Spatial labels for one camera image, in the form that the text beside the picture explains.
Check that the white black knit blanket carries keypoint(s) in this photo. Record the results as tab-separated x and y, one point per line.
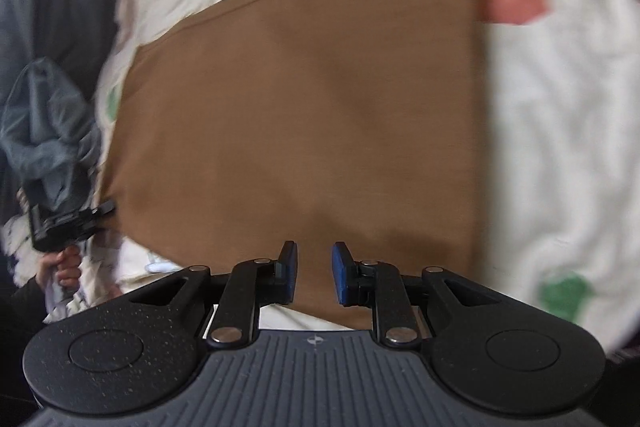
100	267

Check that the person's left hand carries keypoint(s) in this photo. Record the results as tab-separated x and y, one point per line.
65	269

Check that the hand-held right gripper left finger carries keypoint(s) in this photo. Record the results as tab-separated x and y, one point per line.
290	269

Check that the dark grey blanket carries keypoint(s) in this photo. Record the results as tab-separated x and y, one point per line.
50	7

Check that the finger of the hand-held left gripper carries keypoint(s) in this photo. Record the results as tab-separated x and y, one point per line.
104	209

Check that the blue-grey jacket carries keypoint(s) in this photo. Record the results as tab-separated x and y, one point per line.
45	132

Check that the brown printed t-shirt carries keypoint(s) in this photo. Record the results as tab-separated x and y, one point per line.
300	107

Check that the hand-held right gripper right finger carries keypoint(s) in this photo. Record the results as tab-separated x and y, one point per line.
340	274

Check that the cream bear print blanket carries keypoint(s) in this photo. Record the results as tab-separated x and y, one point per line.
550	107

